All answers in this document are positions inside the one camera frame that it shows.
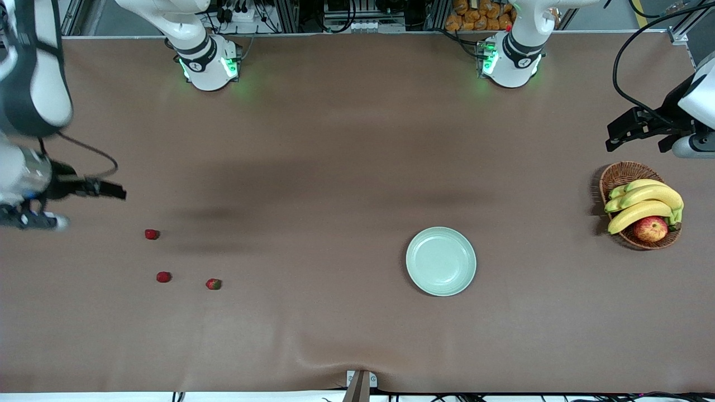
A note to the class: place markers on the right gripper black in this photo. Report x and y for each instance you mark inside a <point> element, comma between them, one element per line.
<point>60,187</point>

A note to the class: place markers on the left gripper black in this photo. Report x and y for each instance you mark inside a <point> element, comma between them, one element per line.
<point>672,109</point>

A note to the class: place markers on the red strawberry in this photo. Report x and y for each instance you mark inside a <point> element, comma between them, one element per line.
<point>213,284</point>
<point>163,277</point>
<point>151,234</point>

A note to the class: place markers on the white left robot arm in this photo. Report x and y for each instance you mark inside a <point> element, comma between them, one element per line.
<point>514,61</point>

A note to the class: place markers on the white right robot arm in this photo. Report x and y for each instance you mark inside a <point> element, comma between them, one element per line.
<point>206,67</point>

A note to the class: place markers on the pale green round plate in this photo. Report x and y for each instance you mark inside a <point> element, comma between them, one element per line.
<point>441,261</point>

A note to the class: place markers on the brown wicker basket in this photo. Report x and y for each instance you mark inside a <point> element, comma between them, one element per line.
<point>623,174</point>

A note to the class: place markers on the yellow banana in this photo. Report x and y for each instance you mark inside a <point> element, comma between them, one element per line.
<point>637,213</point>
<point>653,194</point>
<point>642,183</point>

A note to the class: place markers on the red apple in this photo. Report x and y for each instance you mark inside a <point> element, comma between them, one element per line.
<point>651,230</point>

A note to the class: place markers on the orange bread rolls pile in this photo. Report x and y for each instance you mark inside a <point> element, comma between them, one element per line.
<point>480,17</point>

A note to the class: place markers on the white power strip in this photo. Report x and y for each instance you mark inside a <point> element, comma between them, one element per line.
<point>240,15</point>

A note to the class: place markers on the white terminal block row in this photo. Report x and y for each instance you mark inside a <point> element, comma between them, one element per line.
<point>368,25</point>

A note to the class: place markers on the grey mounting bar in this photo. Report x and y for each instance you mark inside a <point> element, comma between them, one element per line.
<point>357,391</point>

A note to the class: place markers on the aluminium corner frame post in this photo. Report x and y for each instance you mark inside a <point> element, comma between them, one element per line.
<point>677,35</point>

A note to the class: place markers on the white metal bracket plate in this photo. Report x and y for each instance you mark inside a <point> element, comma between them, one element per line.
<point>373,379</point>

